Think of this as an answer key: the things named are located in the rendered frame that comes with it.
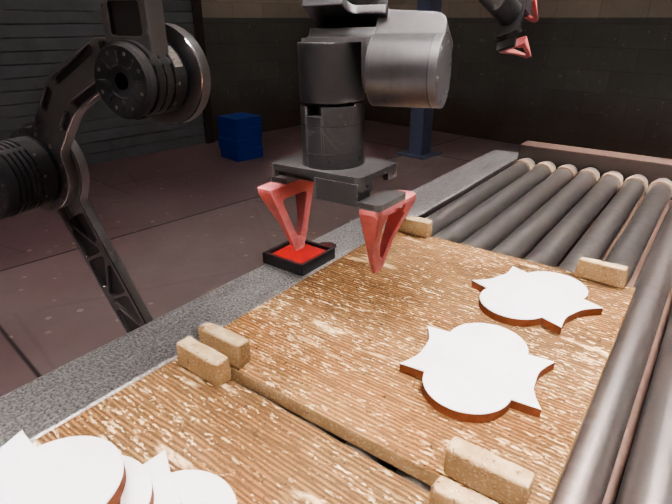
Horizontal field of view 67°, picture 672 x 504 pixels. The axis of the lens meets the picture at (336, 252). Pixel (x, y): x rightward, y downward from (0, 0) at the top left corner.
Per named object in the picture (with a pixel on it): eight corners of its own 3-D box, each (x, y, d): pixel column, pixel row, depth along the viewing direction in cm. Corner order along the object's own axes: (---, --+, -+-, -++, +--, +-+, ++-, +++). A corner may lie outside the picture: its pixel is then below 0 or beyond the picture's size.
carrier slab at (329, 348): (191, 358, 53) (189, 345, 52) (392, 235, 83) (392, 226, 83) (535, 544, 34) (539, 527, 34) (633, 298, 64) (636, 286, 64)
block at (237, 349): (197, 349, 52) (194, 326, 51) (211, 340, 53) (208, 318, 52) (239, 371, 49) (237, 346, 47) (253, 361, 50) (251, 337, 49)
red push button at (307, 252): (270, 262, 75) (269, 253, 75) (297, 248, 79) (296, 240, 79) (301, 273, 72) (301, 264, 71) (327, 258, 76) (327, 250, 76)
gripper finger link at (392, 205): (354, 248, 54) (353, 160, 50) (414, 264, 50) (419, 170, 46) (314, 271, 49) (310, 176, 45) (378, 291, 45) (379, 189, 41)
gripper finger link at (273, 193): (303, 234, 58) (298, 152, 54) (355, 248, 54) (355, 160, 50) (261, 255, 53) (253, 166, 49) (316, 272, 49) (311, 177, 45)
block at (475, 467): (439, 475, 38) (443, 446, 36) (450, 459, 39) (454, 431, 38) (523, 518, 34) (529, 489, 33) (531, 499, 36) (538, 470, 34)
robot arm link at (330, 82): (314, 27, 46) (284, 29, 41) (387, 26, 44) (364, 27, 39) (317, 106, 49) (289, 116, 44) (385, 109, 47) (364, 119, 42)
